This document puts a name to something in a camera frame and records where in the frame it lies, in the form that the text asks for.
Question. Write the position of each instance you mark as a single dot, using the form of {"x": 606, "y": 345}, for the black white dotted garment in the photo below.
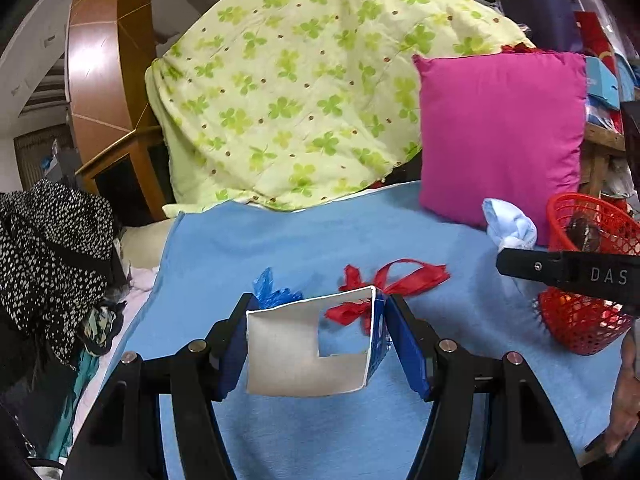
{"x": 57, "y": 249}

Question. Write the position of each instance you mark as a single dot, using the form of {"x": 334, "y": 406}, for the blue plastic wrapper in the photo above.
{"x": 269, "y": 297}

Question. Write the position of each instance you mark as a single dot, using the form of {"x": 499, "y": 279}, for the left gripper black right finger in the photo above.
{"x": 522, "y": 436}

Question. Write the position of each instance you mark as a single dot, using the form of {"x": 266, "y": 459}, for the brown wooden cabinet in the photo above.
{"x": 110, "y": 44}

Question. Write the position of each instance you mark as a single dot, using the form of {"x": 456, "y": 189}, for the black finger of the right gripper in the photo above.
{"x": 611, "y": 277}

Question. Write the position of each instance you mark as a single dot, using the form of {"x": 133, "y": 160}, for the right hand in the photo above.
{"x": 625, "y": 400}

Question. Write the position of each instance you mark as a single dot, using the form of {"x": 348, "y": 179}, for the blue face mask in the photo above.
{"x": 508, "y": 226}

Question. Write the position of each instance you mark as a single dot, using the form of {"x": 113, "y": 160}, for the red mesh plastic basket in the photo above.
{"x": 582, "y": 223}

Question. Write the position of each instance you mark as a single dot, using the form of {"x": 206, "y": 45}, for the green clover pattern quilt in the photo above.
{"x": 292, "y": 103}

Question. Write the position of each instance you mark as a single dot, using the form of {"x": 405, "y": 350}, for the blue white cardboard box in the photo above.
{"x": 293, "y": 350}

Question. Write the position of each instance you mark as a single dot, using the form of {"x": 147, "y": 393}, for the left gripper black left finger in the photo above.
{"x": 122, "y": 437}

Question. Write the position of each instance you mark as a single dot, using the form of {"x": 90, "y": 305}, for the magenta pillow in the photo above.
{"x": 507, "y": 126}

